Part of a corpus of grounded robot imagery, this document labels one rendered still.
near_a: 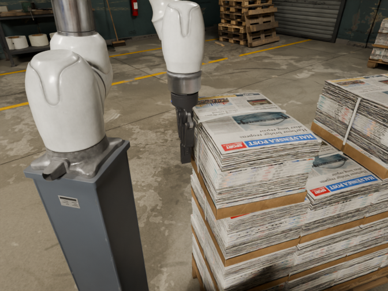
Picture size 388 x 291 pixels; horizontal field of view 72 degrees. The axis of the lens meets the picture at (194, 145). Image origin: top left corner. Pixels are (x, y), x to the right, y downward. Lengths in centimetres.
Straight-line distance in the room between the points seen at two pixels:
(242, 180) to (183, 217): 124
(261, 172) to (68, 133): 49
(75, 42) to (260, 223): 74
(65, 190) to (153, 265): 104
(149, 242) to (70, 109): 129
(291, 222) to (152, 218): 119
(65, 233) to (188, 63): 62
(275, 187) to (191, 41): 46
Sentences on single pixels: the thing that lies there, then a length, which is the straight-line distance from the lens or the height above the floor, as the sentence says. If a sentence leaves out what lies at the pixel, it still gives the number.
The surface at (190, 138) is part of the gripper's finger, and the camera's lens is 75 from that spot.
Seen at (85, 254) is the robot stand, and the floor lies 67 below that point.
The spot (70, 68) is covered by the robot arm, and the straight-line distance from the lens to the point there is 67.
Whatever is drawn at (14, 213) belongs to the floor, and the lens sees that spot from 234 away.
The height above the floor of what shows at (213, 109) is 106.
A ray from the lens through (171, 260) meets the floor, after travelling 173.
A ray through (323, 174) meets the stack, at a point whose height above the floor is 83.
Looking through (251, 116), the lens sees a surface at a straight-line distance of 85.
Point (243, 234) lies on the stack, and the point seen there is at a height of 75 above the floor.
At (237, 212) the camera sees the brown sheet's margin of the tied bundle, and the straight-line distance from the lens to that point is 80.
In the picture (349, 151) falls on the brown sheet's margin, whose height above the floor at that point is 86.
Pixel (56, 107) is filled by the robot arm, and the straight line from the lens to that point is 67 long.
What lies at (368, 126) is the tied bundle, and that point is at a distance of 112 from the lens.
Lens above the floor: 142
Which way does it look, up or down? 32 degrees down
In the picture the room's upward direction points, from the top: straight up
